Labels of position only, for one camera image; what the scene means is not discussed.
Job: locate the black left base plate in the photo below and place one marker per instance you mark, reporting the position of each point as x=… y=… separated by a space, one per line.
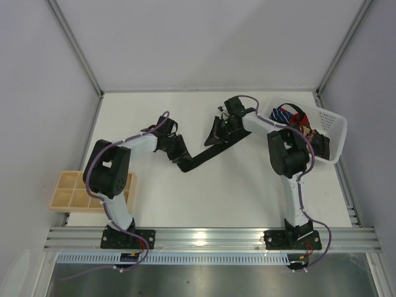
x=112 y=239

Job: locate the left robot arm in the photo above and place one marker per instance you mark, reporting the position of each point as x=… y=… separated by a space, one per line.
x=105 y=175

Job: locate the white slotted cable duct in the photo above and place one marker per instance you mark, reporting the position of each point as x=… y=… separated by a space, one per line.
x=175 y=258

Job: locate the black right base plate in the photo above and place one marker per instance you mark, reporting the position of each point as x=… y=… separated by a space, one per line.
x=284 y=240

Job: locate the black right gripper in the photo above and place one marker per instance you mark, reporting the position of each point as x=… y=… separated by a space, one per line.
x=221 y=130

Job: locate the aluminium mounting rail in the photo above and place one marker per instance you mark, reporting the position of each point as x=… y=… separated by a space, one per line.
x=78 y=238

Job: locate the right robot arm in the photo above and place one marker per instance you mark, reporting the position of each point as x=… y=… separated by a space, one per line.
x=288 y=157

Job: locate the dark patterned tie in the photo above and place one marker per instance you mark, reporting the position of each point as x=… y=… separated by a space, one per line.
x=319 y=142

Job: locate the blue striped tie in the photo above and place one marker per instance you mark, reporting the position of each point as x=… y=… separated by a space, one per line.
x=281 y=116

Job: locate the black tie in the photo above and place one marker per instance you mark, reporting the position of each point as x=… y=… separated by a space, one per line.
x=211 y=152

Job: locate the red tie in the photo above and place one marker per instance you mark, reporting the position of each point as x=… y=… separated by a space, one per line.
x=300 y=119

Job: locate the wooden compartment tray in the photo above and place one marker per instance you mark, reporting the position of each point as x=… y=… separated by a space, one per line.
x=70 y=195

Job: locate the white plastic basket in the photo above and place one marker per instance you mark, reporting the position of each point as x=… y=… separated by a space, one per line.
x=329 y=124

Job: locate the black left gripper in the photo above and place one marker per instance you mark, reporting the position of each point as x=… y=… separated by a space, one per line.
x=176 y=151

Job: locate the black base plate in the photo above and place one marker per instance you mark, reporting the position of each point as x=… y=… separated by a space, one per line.
x=284 y=240
x=112 y=239

